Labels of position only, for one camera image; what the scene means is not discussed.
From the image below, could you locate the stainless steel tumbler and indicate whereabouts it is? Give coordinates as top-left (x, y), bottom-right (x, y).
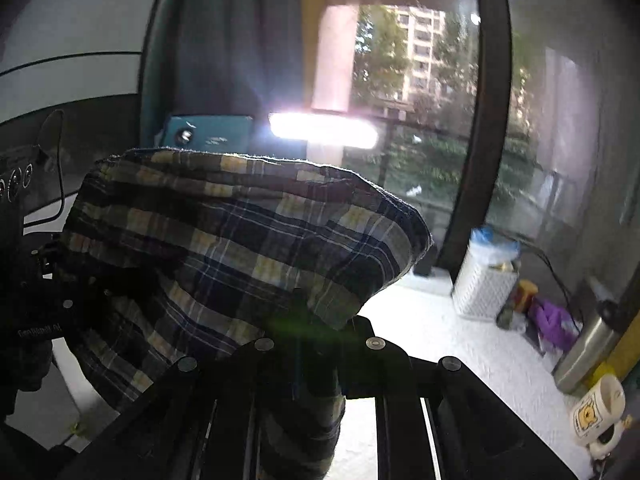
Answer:
top-left (552, 300), bottom-right (632, 396)

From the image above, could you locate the thin black cable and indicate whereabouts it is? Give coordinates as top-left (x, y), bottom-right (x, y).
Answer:
top-left (22, 109), bottom-right (67, 228)

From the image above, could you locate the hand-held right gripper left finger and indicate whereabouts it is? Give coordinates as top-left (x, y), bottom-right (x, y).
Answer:
top-left (55, 332), bottom-right (323, 480)

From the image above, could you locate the black window frame post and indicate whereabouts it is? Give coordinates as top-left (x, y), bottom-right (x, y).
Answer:
top-left (440, 0), bottom-right (514, 282)

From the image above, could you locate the purple cloth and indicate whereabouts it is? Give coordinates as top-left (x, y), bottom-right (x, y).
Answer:
top-left (530, 297), bottom-right (579, 354)

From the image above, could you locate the white cartoon print mug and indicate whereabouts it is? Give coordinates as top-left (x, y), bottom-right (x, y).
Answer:
top-left (572, 374), bottom-right (627, 461)

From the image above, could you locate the yellow curtain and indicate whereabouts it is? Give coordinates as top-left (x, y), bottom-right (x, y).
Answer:
top-left (299, 0), bottom-right (329, 117)
top-left (604, 320), bottom-right (640, 392)

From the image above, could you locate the white desk lamp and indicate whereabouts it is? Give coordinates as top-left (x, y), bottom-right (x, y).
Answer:
top-left (269, 111), bottom-right (379, 167)

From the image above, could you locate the orange jar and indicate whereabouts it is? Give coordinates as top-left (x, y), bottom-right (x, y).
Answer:
top-left (515, 280), bottom-right (539, 314)

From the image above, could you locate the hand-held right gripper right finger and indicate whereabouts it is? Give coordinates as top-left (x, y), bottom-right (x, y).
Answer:
top-left (322, 316), bottom-right (576, 480)

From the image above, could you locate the long black charger cable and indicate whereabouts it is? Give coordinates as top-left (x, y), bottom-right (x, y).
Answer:
top-left (520, 244), bottom-right (584, 332)

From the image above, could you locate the teal screen tablet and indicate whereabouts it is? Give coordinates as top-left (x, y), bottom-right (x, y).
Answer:
top-left (161, 115), bottom-right (254, 153)

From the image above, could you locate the blue plaid shirt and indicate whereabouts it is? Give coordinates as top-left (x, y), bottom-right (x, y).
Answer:
top-left (60, 146), bottom-right (435, 480)

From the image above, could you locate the black charger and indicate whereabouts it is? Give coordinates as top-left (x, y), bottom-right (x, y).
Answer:
top-left (414, 245), bottom-right (439, 277)

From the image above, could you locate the clear bag with blue rim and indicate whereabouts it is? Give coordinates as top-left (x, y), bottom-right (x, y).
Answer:
top-left (470, 227), bottom-right (521, 268)

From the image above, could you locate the teal curtain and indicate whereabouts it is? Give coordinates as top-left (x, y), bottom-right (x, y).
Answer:
top-left (139, 0), bottom-right (307, 147)

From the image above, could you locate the white plastic basket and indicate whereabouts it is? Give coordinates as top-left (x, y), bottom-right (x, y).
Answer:
top-left (452, 245), bottom-right (521, 321)

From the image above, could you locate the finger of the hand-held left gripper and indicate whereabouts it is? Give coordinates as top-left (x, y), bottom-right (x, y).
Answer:
top-left (50, 272), bottom-right (120, 335)

